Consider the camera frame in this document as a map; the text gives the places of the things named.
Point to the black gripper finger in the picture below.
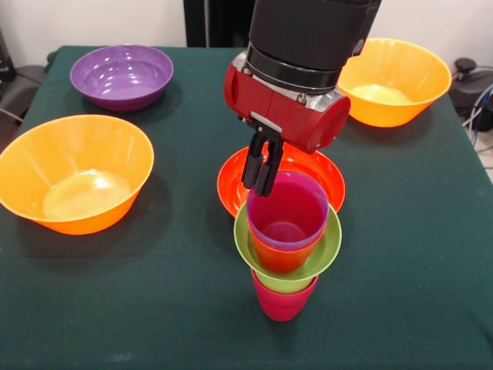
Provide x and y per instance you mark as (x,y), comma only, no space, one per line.
(269,165)
(252,162)

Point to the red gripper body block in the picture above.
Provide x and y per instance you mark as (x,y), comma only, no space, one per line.
(277,108)

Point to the red plastic bowl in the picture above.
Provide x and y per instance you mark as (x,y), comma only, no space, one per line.
(231,181)

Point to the purple plastic cup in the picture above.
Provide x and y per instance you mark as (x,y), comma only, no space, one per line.
(287,212)

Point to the red plastic cup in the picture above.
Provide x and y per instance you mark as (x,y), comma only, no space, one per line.
(281,258)

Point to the green plastic bowl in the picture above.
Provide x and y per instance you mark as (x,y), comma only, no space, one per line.
(331,246)

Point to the green plastic cup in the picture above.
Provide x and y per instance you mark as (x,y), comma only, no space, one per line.
(285,285)

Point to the pink plastic cup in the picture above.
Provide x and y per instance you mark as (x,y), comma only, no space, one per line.
(285,304)

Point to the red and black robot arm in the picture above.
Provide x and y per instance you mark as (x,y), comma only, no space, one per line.
(308,31)

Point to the large orange plastic bowl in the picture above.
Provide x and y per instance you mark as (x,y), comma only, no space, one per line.
(396,85)
(73,173)

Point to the purple plastic bowl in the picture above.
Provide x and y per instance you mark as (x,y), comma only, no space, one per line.
(121,85)

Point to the dark green table cloth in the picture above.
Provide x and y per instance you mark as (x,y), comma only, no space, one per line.
(115,308)

